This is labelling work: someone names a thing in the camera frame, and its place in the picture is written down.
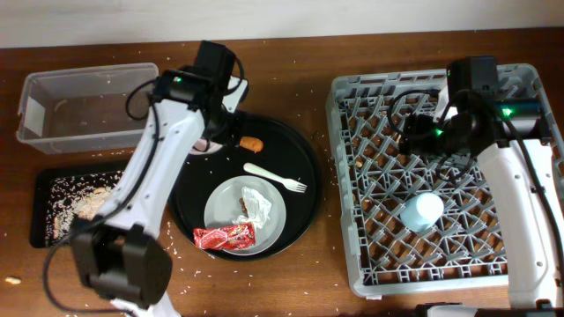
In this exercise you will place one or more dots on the grey plate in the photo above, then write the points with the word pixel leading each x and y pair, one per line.
pixel 223 206

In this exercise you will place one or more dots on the light blue plastic cup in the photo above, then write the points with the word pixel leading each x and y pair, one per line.
pixel 421 212

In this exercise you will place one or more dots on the pile of rice scraps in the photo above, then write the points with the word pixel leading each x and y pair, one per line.
pixel 83 204

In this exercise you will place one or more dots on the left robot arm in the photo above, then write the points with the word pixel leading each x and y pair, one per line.
pixel 117 254

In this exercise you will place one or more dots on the white napkin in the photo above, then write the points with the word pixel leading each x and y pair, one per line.
pixel 257 208

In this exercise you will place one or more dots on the round black serving tray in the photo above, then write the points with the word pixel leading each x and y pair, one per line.
pixel 286 152

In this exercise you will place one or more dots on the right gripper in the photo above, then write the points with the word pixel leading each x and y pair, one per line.
pixel 417 128

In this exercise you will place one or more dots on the black rectangular tray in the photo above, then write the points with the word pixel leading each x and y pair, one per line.
pixel 37 236

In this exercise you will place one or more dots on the peanut on table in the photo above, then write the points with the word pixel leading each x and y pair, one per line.
pixel 12 280

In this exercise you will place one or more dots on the clear plastic bin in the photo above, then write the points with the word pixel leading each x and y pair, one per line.
pixel 79 110

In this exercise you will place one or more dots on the white plastic fork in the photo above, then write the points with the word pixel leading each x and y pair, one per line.
pixel 289 184

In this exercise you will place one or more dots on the grey dishwasher rack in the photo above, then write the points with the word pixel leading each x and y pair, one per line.
pixel 464 248

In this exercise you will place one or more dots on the orange carrot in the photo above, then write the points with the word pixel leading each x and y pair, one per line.
pixel 251 143

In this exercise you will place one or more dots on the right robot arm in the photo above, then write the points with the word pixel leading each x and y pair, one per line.
pixel 510 140

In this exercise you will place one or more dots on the white bowl with rice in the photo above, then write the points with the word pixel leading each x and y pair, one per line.
pixel 205 147

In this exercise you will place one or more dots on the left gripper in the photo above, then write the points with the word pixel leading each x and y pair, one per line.
pixel 235 132

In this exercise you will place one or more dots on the red snack wrapper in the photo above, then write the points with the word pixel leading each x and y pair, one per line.
pixel 232 237

